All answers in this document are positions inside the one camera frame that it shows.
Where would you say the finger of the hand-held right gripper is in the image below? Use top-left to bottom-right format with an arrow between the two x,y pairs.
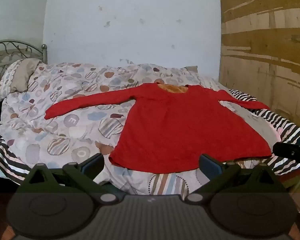
273,137 -> 300,161

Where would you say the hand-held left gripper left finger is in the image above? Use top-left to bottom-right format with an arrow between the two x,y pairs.
21,153 -> 119,204

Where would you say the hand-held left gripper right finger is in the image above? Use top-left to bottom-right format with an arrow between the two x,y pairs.
186,154 -> 289,204

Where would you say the red long-sleeve shirt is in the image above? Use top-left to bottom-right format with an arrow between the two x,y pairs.
44,83 -> 272,174

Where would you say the grey cloth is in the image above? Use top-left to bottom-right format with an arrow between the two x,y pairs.
221,100 -> 283,155

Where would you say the dotted patterned quilt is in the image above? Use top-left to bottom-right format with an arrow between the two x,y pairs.
0,62 -> 230,201

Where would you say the black white striped bed sheet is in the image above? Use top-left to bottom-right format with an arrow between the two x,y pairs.
0,77 -> 300,188

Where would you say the plywood board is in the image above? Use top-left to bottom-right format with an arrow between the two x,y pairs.
219,0 -> 300,130

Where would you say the beige patterned pillow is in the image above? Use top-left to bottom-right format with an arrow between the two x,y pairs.
0,58 -> 43,102

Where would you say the metal bed headboard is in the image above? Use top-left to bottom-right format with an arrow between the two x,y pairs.
0,39 -> 48,98

